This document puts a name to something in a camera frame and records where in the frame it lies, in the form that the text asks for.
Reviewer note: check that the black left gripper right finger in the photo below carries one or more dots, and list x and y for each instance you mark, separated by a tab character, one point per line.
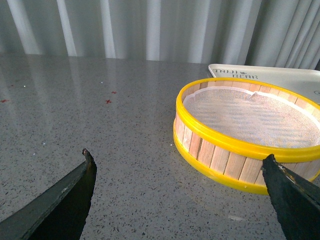
295	200

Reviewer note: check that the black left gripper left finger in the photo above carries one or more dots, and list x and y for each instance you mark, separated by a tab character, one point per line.
60	212

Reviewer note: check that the cream bear serving tray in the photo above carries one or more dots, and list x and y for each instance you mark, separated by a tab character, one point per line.
305	82

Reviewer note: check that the white steamer liner cloth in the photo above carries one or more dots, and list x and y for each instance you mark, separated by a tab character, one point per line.
254	117

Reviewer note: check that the yellow rimmed bamboo steamer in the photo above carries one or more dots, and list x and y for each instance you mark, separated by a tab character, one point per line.
233	162

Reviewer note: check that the grey pleated curtain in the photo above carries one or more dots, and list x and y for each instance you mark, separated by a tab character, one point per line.
268	33

